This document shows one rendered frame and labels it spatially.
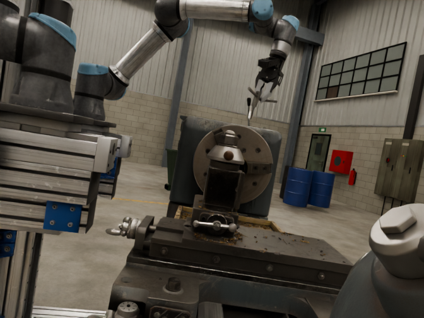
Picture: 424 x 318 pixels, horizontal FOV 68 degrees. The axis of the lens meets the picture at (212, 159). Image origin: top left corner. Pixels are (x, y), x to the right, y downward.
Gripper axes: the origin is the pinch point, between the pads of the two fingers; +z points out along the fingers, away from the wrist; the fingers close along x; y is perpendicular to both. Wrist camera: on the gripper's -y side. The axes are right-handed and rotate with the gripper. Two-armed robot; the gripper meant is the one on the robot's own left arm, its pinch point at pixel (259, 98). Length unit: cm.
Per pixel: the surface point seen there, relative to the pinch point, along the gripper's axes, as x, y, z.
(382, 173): -58, 813, -56
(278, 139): -9.0, 14.7, 12.2
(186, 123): 25.9, -5.5, 19.8
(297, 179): 105, 636, 34
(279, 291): -43, -61, 45
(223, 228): -30, -65, 38
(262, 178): -13.5, -1.2, 29.8
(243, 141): -2.8, -7.3, 18.8
